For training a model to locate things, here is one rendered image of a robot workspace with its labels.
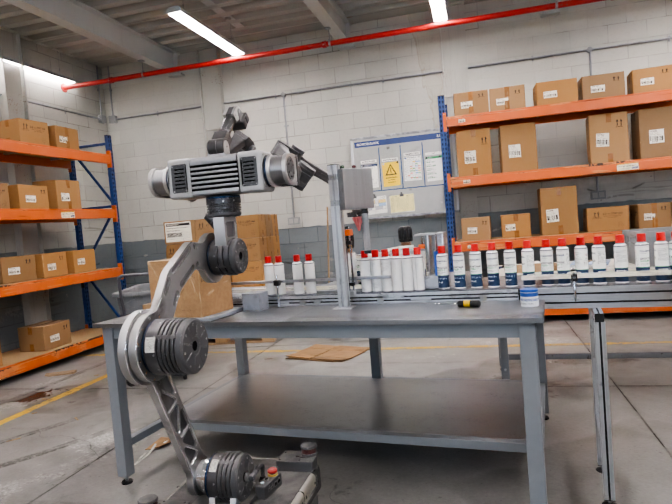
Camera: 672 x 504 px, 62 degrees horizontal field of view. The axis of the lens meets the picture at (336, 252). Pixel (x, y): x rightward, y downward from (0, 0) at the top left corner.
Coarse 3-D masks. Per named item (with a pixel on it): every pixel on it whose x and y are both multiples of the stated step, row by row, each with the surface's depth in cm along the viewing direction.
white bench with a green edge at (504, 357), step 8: (632, 264) 364; (504, 272) 379; (536, 272) 364; (592, 280) 349; (608, 280) 347; (632, 280) 344; (504, 344) 365; (504, 352) 365; (608, 352) 380; (616, 352) 379; (624, 352) 377; (632, 352) 376; (640, 352) 374; (648, 352) 373; (656, 352) 372; (664, 352) 370; (504, 360) 365; (504, 368) 366; (504, 376) 366
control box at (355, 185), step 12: (348, 168) 255; (360, 168) 259; (348, 180) 255; (360, 180) 258; (348, 192) 255; (360, 192) 258; (372, 192) 262; (348, 204) 255; (360, 204) 258; (372, 204) 262
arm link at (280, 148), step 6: (276, 144) 259; (282, 144) 258; (276, 150) 257; (282, 150) 252; (288, 150) 258; (294, 150) 263; (300, 162) 229; (306, 168) 227; (312, 168) 232; (312, 174) 229; (294, 186) 229; (300, 186) 229
